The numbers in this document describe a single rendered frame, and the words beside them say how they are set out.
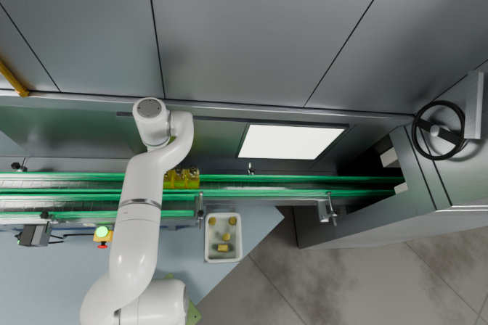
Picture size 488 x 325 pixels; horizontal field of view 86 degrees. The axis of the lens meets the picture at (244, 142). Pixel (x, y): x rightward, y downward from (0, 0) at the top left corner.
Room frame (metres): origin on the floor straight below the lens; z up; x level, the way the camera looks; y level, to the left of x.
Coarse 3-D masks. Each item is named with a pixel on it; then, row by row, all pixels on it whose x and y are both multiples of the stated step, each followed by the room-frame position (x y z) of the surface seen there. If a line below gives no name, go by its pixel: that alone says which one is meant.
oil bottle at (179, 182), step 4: (184, 168) 0.38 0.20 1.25; (184, 172) 0.37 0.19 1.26; (172, 176) 0.33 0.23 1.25; (176, 176) 0.33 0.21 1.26; (180, 176) 0.34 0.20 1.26; (184, 176) 0.35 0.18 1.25; (176, 180) 0.33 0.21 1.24; (180, 180) 0.33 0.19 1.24; (184, 180) 0.34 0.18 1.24; (176, 184) 0.32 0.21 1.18; (180, 184) 0.33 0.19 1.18; (184, 184) 0.34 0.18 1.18; (176, 188) 0.32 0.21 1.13; (180, 188) 0.33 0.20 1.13; (184, 188) 0.34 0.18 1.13
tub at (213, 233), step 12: (216, 216) 0.30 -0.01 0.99; (228, 216) 0.32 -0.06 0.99; (216, 228) 0.26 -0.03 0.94; (228, 228) 0.28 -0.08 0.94; (240, 228) 0.29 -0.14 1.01; (216, 240) 0.20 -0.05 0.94; (228, 240) 0.22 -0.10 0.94; (240, 240) 0.23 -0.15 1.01; (216, 252) 0.15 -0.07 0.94; (228, 252) 0.17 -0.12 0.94; (240, 252) 0.18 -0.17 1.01
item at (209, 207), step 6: (210, 204) 0.35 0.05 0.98; (216, 204) 0.36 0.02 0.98; (222, 204) 0.37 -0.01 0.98; (228, 204) 0.38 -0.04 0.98; (234, 204) 0.39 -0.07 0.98; (210, 210) 0.33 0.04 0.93; (234, 210) 0.38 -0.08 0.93; (204, 222) 0.28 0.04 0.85; (204, 228) 0.25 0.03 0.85; (204, 234) 0.22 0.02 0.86; (204, 240) 0.19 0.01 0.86; (204, 246) 0.17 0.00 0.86; (204, 252) 0.13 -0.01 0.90; (204, 258) 0.11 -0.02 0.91
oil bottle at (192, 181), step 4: (188, 168) 0.39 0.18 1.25; (188, 172) 0.37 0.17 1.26; (188, 176) 0.35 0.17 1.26; (192, 176) 0.36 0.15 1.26; (196, 176) 0.37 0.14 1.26; (188, 180) 0.34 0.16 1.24; (192, 180) 0.35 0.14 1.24; (196, 180) 0.36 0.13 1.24; (188, 184) 0.34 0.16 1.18; (192, 184) 0.35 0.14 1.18; (196, 184) 0.36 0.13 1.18; (188, 188) 0.34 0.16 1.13; (192, 188) 0.35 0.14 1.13; (196, 188) 0.36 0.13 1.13
